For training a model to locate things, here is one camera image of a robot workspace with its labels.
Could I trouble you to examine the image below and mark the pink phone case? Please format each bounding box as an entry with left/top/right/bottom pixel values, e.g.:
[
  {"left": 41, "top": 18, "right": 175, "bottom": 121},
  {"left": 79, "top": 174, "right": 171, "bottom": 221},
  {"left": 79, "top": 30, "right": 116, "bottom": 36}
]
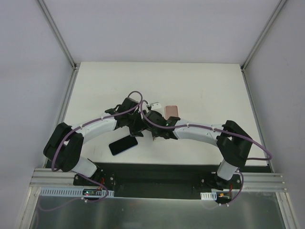
[{"left": 164, "top": 105, "right": 179, "bottom": 120}]

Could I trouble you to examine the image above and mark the blue smartphone black screen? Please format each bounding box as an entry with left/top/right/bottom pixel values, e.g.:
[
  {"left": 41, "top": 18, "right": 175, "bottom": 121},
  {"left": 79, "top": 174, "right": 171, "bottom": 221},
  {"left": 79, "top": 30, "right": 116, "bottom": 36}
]
[{"left": 109, "top": 135, "right": 138, "bottom": 156}]

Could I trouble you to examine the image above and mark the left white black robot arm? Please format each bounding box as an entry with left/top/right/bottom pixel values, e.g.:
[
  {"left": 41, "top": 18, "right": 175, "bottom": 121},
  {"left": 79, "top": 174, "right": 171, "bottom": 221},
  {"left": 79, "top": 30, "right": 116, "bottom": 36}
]
[{"left": 43, "top": 97, "right": 141, "bottom": 186}]

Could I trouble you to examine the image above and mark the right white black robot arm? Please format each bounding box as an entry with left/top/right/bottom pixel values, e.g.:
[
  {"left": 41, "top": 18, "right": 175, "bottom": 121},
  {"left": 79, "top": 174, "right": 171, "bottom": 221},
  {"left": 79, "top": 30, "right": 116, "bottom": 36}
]
[{"left": 142, "top": 111, "right": 252, "bottom": 190}]

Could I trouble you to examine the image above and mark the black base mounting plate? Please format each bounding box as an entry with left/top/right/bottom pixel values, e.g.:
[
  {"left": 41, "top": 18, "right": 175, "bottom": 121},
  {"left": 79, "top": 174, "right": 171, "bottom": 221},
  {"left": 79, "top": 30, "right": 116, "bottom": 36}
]
[{"left": 45, "top": 160, "right": 272, "bottom": 198}]

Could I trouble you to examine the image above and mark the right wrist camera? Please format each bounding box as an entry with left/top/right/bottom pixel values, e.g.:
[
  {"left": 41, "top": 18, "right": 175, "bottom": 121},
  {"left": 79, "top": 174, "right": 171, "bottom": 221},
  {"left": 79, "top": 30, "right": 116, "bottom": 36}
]
[{"left": 147, "top": 102, "right": 162, "bottom": 111}]

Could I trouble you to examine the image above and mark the left aluminium frame post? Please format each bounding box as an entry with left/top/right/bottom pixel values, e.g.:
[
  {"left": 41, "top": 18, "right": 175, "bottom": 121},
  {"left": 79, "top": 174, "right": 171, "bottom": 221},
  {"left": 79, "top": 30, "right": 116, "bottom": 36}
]
[{"left": 35, "top": 0, "right": 81, "bottom": 70}]

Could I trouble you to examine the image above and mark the aluminium frame post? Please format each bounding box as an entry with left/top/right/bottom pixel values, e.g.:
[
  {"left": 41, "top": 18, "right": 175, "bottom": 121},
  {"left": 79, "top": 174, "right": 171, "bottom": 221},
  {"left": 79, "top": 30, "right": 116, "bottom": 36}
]
[
  {"left": 240, "top": 0, "right": 288, "bottom": 72},
  {"left": 35, "top": 0, "right": 81, "bottom": 70}
]

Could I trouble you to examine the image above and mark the right white cable duct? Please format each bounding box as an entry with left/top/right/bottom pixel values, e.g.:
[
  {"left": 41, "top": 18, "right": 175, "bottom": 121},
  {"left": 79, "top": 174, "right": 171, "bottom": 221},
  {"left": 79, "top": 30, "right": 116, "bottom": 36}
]
[{"left": 200, "top": 191, "right": 217, "bottom": 201}]

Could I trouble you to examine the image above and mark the white cable duct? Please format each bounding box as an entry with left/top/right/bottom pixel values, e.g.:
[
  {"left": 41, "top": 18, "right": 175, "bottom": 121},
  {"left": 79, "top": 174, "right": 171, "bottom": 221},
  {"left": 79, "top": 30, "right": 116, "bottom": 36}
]
[
  {"left": 200, "top": 191, "right": 217, "bottom": 201},
  {"left": 40, "top": 187, "right": 114, "bottom": 198}
]

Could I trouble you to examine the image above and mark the aluminium front rail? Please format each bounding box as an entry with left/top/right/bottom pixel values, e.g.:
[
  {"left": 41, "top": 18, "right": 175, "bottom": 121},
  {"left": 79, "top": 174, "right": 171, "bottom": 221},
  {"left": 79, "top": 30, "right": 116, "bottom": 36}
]
[{"left": 30, "top": 167, "right": 79, "bottom": 187}]

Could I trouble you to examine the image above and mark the left white cable duct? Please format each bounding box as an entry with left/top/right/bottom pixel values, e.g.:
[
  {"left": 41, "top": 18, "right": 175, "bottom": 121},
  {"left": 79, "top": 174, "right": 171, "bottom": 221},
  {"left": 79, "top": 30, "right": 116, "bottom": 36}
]
[{"left": 40, "top": 187, "right": 114, "bottom": 198}]

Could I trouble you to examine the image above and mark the right aluminium frame post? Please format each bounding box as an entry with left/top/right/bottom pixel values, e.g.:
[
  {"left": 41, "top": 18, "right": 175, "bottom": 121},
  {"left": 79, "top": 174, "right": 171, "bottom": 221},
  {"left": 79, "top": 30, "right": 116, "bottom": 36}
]
[{"left": 240, "top": 0, "right": 288, "bottom": 72}]

